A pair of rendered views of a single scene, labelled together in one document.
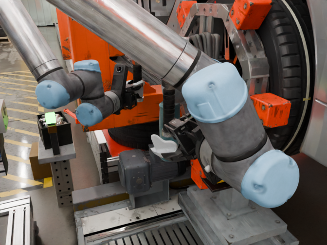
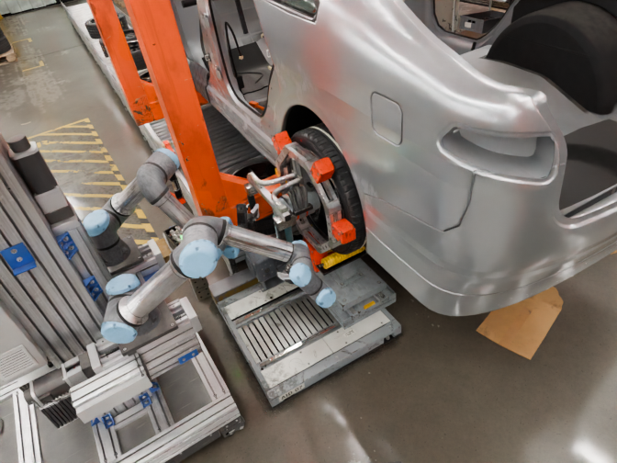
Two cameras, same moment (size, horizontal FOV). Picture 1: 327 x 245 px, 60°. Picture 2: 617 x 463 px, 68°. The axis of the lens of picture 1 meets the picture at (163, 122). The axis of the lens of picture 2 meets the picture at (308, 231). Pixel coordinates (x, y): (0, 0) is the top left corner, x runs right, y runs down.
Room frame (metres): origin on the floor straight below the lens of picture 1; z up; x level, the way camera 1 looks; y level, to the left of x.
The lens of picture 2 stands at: (-0.81, -0.05, 2.16)
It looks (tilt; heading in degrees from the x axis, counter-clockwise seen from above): 39 degrees down; 357
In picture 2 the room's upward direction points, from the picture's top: 9 degrees counter-clockwise
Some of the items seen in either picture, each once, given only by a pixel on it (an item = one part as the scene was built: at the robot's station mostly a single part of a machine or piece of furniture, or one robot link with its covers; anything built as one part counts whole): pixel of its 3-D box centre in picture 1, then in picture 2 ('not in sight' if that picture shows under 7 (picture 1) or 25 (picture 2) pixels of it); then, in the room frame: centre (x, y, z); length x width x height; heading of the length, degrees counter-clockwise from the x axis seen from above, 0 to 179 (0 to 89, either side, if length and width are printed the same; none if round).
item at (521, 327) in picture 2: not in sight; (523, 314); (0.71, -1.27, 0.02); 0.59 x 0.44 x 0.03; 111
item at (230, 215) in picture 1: (235, 187); (344, 262); (1.10, -0.34, 0.32); 0.40 x 0.30 x 0.28; 21
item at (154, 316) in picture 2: not in sight; (138, 312); (0.48, 0.59, 0.87); 0.15 x 0.15 x 0.10
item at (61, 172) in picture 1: (62, 171); (195, 271); (1.40, 0.59, 0.21); 0.10 x 0.10 x 0.42; 21
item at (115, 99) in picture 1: (109, 103); not in sight; (0.91, 0.18, 0.81); 0.08 x 0.05 x 0.08; 68
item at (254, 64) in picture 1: (210, 81); (308, 199); (1.04, -0.18, 0.85); 0.54 x 0.07 x 0.54; 21
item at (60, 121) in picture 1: (53, 128); (183, 239); (1.35, 0.57, 0.51); 0.20 x 0.14 x 0.13; 29
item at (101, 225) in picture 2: not in sight; (100, 228); (0.94, 0.78, 0.98); 0.13 x 0.12 x 0.14; 158
